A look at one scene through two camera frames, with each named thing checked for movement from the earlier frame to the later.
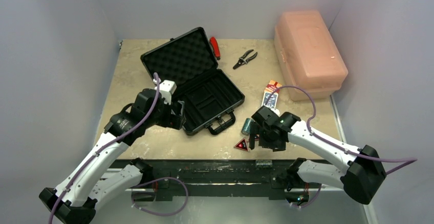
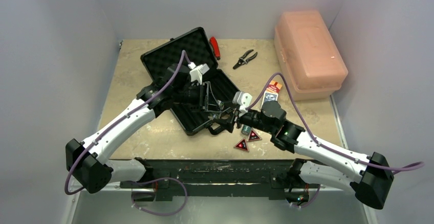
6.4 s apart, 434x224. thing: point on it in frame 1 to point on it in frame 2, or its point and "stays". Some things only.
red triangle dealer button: [242, 145] stays
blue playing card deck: [273, 101] stays
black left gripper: [173, 120] to [211, 104]
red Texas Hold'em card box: [272, 86] stays
